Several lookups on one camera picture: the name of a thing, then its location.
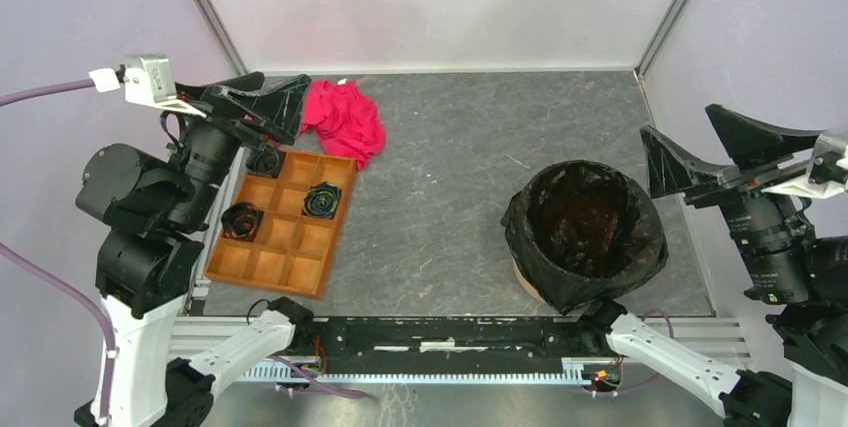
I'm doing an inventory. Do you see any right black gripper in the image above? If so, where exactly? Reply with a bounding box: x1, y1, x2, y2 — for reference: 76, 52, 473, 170
636, 98, 827, 295

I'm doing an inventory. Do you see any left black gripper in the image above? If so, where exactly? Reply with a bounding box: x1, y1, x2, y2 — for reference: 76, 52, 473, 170
173, 69, 316, 224

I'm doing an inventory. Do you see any black trash bag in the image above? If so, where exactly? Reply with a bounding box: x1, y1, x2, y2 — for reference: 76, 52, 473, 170
500, 160, 669, 315

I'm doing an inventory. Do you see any orange trash bin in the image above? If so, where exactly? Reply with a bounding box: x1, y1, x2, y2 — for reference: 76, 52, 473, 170
512, 258, 556, 311

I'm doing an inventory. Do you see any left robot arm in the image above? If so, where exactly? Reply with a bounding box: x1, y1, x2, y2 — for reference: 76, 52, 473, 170
74, 67, 314, 426

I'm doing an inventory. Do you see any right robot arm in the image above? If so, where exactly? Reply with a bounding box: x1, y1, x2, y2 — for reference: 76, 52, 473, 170
577, 104, 847, 426

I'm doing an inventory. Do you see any red cloth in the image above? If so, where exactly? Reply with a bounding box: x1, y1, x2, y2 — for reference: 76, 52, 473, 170
299, 80, 386, 171

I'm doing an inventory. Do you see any black bag roll right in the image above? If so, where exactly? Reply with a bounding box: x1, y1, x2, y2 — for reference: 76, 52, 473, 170
302, 181, 342, 219

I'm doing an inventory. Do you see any black bag roll left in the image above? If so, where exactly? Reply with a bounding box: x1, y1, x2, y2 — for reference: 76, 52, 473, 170
220, 202, 264, 242

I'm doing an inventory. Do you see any orange compartment tray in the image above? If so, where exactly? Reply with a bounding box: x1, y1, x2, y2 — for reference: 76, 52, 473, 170
203, 150, 357, 299

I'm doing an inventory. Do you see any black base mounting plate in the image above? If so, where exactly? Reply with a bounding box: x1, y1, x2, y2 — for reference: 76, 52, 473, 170
283, 316, 614, 375

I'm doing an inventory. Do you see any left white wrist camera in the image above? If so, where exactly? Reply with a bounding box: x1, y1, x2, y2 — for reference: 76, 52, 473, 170
88, 54, 207, 118

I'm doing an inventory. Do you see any left aluminium corner post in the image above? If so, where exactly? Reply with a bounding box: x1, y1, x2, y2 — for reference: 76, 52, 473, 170
192, 0, 249, 74

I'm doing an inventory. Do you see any aluminium corner post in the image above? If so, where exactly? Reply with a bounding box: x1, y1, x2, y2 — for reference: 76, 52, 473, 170
634, 0, 691, 83
192, 0, 249, 74

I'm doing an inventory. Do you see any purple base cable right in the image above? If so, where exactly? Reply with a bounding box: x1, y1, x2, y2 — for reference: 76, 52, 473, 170
592, 307, 676, 399

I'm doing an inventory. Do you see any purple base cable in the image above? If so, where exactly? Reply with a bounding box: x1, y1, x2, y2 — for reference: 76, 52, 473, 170
268, 356, 376, 403
592, 307, 676, 399

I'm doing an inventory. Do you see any right aluminium corner post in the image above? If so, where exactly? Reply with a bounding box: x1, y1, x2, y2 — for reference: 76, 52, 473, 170
634, 0, 691, 83

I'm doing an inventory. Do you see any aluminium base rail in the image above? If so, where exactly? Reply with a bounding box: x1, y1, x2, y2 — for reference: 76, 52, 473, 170
170, 316, 751, 385

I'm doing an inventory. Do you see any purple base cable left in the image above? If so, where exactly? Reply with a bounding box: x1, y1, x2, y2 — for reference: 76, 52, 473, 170
268, 356, 376, 403

